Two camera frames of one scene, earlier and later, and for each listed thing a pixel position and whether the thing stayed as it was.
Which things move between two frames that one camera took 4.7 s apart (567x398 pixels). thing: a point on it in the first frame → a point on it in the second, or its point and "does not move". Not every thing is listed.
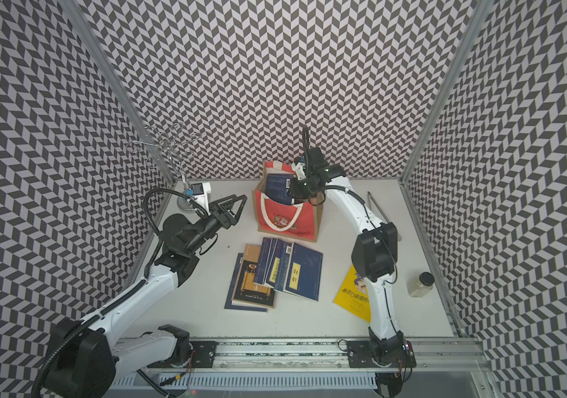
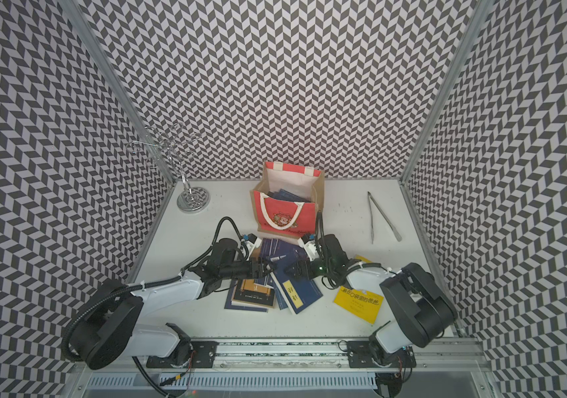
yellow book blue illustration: (353, 294) does not move
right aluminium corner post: (480, 13) does not move
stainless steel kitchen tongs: (371, 198) does not move
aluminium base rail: (446, 367) does not move
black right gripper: (296, 191) → (299, 272)
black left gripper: (230, 218) → (261, 269)
